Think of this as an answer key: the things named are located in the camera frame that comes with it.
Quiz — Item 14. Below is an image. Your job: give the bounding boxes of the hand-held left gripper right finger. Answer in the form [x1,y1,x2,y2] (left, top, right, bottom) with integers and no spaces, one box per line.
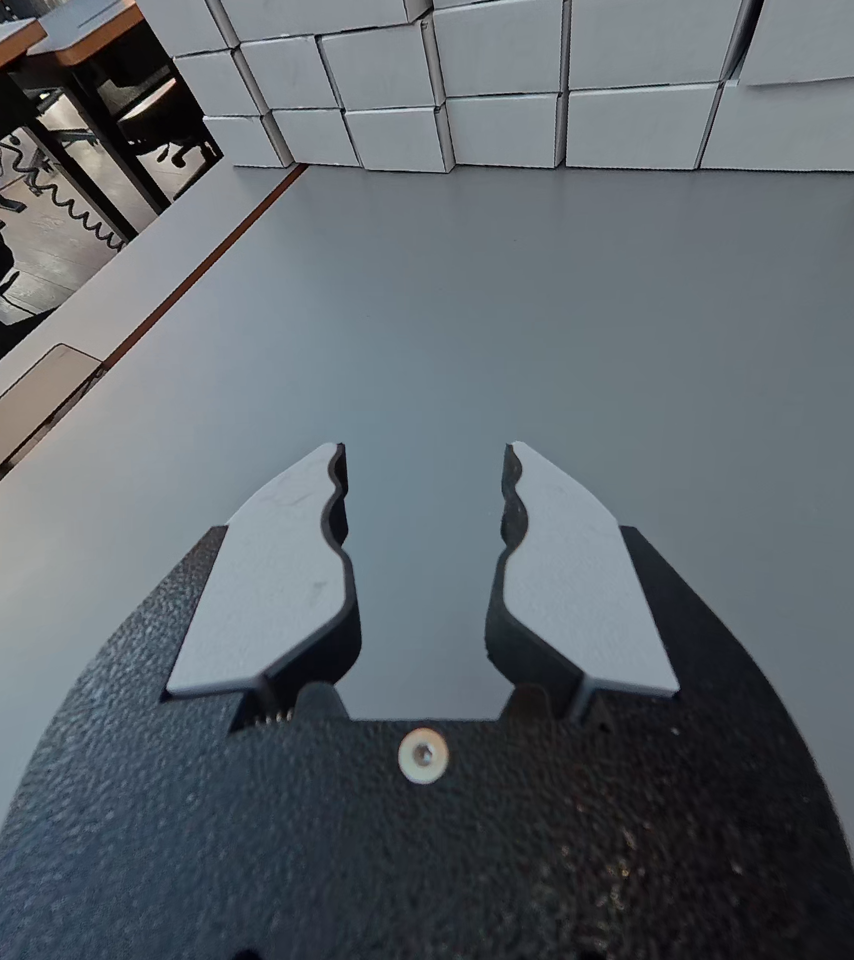
[484,441,681,718]

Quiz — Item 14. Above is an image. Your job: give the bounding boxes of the stack of white boxes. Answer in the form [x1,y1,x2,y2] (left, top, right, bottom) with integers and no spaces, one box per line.
[138,0,854,174]

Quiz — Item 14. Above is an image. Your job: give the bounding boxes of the black coiled cable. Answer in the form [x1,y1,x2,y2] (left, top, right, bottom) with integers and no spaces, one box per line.
[20,159,129,253]

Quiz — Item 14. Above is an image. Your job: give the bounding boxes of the grey table cable hatch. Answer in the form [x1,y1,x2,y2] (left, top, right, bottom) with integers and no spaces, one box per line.
[0,342,107,520]

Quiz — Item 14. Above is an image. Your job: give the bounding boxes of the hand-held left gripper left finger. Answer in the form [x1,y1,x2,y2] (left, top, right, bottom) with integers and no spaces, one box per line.
[164,441,362,708]

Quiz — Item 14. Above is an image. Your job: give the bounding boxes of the white table with brown edge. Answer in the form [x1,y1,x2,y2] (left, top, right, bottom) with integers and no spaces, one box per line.
[0,163,310,535]

